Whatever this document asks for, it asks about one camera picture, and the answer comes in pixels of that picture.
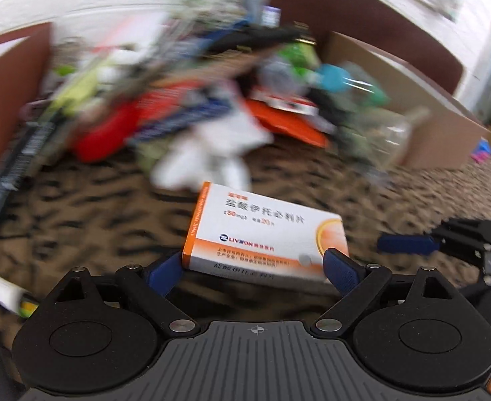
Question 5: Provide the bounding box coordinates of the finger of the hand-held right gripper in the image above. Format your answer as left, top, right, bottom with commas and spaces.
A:
376, 234, 440, 256

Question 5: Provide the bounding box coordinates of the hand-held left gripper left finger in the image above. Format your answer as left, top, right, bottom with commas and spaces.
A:
39, 251, 200, 338

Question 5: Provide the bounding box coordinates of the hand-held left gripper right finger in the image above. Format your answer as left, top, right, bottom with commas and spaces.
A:
312, 248, 459, 338

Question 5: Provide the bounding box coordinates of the white orange medicine box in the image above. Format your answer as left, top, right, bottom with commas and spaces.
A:
181, 181, 350, 285

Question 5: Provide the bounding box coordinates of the beige cardboard box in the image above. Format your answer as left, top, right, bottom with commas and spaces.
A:
323, 30, 491, 170

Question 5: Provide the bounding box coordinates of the pink blue small item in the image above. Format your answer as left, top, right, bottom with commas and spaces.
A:
471, 137, 491, 163

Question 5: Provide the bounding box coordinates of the clear plastic round flask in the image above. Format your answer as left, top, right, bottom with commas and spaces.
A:
341, 106, 432, 176

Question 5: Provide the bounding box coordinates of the white glove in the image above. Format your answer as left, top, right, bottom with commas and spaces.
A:
149, 109, 275, 193

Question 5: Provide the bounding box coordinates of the blue white tube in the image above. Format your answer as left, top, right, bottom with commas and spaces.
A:
133, 92, 246, 143

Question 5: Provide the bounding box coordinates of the white yellow tube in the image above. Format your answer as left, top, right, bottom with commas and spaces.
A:
0, 269, 39, 318

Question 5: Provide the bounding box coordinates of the green label plastic bottle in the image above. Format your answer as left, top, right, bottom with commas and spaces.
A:
271, 60, 390, 109

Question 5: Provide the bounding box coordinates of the dark brown wooden board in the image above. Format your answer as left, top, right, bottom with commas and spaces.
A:
252, 0, 467, 95

